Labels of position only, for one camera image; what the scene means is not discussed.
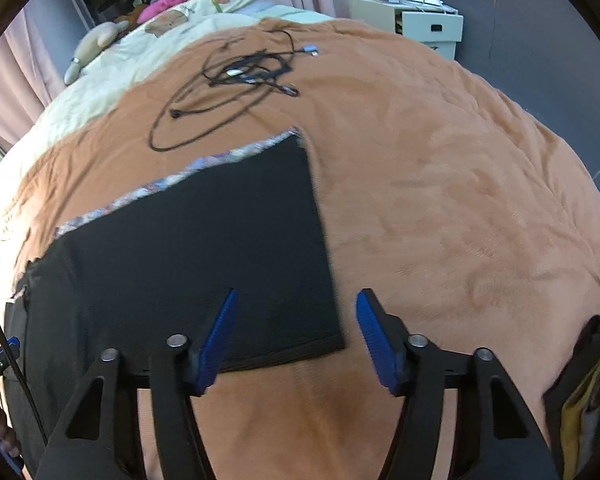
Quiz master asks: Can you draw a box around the pile of folded clothes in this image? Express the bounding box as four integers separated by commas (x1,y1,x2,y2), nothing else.
542,300,600,480

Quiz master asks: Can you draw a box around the beige plush toy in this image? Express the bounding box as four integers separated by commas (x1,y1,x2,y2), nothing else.
62,20,131,86

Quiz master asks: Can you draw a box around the person's left hand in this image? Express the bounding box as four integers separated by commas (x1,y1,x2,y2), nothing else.
0,396,20,461

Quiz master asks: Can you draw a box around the cream printed quilt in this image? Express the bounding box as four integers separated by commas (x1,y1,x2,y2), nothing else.
0,0,337,201

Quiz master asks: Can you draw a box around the white drawer cabinet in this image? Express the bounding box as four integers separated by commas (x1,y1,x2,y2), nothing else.
348,0,465,61

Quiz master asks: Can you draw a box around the black garment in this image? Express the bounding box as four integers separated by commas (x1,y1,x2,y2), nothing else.
4,129,347,461

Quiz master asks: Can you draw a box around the orange blanket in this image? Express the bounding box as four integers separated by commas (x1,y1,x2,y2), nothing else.
0,17,600,480

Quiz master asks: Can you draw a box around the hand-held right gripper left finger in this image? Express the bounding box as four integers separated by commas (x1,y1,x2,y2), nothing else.
34,288,239,480

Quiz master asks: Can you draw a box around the black tangled cable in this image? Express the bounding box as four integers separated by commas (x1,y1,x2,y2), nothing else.
149,30,301,153

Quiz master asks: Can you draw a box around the pink cloth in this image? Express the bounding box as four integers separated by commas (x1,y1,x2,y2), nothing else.
136,0,213,25

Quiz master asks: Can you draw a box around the blue-tipped cable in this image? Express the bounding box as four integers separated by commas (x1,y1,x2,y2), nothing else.
267,29,321,58

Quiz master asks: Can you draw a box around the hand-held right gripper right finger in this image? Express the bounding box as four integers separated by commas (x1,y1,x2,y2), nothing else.
355,288,566,480

